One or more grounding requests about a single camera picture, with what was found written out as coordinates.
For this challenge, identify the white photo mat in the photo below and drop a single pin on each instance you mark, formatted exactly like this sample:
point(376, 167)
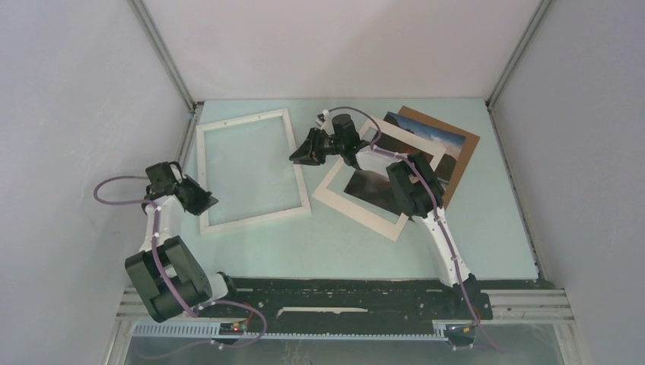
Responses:
point(386, 226)

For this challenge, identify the white picture frame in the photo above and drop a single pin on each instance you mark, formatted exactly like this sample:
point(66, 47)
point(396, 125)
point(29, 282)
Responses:
point(201, 166)

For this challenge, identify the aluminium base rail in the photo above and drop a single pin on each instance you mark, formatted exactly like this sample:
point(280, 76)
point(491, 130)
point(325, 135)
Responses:
point(509, 307)

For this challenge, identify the aluminium corner rail left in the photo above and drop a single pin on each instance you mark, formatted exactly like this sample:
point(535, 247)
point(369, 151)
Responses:
point(155, 38)

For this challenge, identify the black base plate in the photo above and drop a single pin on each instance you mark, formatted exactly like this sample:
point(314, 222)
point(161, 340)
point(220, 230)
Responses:
point(351, 307)

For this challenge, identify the sunset landscape photo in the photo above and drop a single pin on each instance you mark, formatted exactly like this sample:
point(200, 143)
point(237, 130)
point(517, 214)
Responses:
point(375, 189)

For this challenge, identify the brown backing board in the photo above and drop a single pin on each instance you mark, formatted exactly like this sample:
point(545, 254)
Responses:
point(466, 146)

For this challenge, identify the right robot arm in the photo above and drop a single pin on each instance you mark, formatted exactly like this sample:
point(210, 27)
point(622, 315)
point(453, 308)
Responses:
point(416, 189)

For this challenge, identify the aluminium corner rail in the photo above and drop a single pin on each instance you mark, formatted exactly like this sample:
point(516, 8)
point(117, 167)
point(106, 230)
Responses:
point(528, 34)
point(155, 38)

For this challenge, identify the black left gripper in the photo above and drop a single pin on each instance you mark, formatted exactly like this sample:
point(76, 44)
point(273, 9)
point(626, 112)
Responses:
point(204, 201)

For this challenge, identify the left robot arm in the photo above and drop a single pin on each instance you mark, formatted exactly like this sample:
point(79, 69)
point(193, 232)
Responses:
point(165, 274)

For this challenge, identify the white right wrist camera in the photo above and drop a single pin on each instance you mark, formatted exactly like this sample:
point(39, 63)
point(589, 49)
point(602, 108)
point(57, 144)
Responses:
point(323, 121)

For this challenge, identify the aluminium corner rail right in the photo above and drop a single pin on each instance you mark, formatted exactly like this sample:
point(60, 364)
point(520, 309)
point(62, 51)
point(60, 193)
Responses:
point(528, 34)

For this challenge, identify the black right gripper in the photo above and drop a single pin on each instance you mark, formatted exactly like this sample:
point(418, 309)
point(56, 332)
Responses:
point(310, 153)

